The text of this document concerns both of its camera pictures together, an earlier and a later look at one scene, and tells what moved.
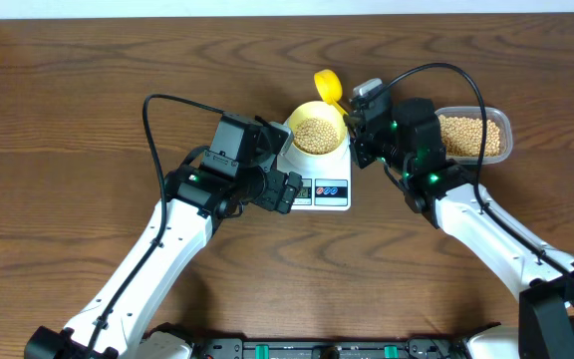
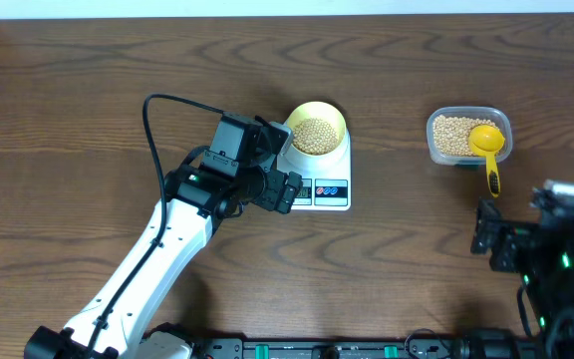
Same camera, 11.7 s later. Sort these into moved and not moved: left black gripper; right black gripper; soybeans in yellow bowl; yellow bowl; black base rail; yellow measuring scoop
Moved: right black gripper; yellow measuring scoop
Not moved: left black gripper; black base rail; soybeans in yellow bowl; yellow bowl
